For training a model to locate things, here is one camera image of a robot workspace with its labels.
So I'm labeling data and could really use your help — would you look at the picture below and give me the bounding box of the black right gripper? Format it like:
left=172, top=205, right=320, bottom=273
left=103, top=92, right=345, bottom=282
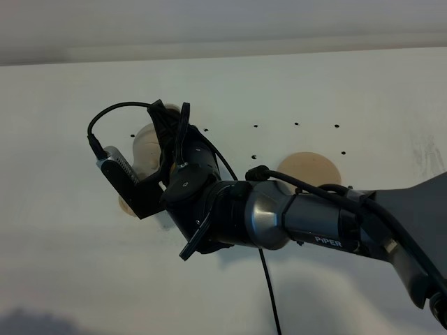
left=147, top=99, right=255, bottom=260

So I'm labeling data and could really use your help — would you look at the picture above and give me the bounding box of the tan teapot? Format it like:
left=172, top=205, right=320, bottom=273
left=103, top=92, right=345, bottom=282
left=132, top=113, right=161, bottom=181

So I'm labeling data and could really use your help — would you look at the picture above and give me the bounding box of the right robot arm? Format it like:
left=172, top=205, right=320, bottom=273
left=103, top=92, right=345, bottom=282
left=147, top=101, right=446, bottom=325

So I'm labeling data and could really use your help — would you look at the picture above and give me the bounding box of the large tan teapot saucer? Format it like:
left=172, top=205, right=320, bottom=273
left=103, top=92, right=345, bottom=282
left=277, top=152, right=342, bottom=186

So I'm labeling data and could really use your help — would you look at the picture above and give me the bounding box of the near tan cup saucer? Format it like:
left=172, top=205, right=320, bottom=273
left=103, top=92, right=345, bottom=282
left=118, top=196, right=137, bottom=217

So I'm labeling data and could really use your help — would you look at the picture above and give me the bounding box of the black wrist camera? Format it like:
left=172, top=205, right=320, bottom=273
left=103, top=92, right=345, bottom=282
left=94, top=146, right=165, bottom=219

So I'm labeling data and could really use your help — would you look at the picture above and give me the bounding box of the black camera cable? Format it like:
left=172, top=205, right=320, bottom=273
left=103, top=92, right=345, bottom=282
left=86, top=100, right=447, bottom=335

